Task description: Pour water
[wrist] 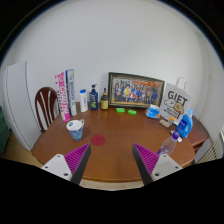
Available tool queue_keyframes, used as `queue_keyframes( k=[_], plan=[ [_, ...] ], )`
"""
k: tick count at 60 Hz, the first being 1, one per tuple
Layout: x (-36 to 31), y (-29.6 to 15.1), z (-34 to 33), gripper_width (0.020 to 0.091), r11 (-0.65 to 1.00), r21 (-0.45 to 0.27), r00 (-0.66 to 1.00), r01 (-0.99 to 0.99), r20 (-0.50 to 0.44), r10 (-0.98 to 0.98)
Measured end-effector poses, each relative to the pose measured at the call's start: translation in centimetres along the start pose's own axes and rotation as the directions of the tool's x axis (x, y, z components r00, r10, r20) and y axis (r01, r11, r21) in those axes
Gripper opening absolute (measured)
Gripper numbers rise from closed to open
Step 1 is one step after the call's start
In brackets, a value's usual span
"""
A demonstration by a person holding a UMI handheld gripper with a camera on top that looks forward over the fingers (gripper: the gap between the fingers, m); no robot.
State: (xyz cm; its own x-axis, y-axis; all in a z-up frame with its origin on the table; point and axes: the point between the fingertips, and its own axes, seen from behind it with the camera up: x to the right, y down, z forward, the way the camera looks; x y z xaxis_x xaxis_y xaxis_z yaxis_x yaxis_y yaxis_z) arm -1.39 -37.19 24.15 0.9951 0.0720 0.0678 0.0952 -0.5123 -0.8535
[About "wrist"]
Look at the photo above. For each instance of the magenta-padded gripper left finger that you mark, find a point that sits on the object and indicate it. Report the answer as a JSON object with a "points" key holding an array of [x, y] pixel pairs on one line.
{"points": [[61, 166]]}

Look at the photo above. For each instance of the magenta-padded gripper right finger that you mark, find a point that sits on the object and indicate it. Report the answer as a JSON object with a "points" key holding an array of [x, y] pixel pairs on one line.
{"points": [[160, 166]]}

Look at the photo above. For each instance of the clear purple-capped water bottle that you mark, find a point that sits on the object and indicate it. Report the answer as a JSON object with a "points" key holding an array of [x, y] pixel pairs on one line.
{"points": [[168, 145]]}

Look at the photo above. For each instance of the white remote control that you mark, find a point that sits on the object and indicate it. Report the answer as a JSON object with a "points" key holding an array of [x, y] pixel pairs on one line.
{"points": [[179, 138]]}

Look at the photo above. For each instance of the small beige snack packet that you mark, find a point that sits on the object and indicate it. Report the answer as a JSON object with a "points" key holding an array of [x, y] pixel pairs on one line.
{"points": [[164, 123]]}

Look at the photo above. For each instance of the flat round red coaster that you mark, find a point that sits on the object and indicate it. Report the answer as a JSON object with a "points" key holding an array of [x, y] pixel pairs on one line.
{"points": [[98, 140]]}

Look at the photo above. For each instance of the blue detergent bottle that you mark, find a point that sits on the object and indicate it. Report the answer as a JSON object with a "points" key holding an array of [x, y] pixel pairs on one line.
{"points": [[185, 126]]}

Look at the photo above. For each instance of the white radiator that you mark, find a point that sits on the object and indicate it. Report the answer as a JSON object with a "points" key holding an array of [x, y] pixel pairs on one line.
{"points": [[210, 151]]}

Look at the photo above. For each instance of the dark wooden chair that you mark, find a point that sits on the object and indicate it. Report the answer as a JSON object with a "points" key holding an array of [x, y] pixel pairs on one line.
{"points": [[41, 110]]}

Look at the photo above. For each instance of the white paper gift bag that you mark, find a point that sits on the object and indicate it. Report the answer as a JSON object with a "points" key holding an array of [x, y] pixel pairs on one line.
{"points": [[176, 101]]}

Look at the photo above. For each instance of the white bottle with blue cap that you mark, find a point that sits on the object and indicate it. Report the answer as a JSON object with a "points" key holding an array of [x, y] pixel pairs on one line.
{"points": [[83, 101]]}

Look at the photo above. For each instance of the white and blue shuttlecock tube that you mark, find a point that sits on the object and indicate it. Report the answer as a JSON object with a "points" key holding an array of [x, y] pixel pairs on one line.
{"points": [[71, 93]]}

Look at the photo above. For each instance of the white door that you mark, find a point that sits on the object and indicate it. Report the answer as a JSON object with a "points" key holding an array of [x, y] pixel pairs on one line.
{"points": [[18, 106]]}

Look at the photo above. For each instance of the dark blue pump bottle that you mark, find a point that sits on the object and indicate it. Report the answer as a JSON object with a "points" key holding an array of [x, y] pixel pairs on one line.
{"points": [[94, 100]]}

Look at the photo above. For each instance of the brown pump bottle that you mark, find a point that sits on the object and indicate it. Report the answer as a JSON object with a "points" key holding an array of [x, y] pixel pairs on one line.
{"points": [[104, 102]]}

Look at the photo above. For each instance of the framed group photo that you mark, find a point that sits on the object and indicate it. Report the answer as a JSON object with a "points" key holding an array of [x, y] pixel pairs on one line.
{"points": [[135, 90]]}

